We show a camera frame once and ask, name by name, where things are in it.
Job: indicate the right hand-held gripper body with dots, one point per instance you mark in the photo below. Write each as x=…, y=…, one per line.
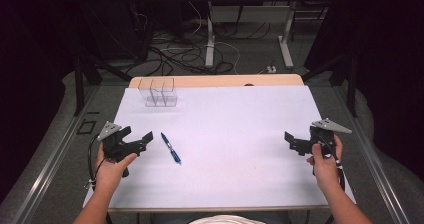
x=325, y=137

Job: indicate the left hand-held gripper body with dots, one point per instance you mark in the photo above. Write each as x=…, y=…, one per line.
x=116, y=147

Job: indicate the person's left hand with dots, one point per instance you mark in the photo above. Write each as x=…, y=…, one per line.
x=111, y=172

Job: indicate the person's right hand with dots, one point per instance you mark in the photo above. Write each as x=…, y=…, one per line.
x=325, y=169

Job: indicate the blue pen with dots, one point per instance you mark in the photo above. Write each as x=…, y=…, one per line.
x=171, y=148

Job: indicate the clear acrylic organizer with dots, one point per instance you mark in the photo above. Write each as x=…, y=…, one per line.
x=158, y=92

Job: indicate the black metal stand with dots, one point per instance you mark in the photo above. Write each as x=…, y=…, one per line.
x=83, y=80
x=346, y=80

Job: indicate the white power strip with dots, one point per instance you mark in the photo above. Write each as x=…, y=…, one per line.
x=271, y=69

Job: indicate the white table mat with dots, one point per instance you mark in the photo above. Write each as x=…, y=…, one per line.
x=220, y=150

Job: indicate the wooden table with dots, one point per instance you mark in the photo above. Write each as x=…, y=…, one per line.
x=216, y=80

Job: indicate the white desk leg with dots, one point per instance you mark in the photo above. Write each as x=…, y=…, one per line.
x=286, y=44
x=209, y=40

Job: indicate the person's white shirt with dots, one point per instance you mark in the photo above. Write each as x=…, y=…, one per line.
x=226, y=220

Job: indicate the aluminium floor rail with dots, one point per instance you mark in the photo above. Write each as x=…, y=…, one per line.
x=50, y=164
x=376, y=164

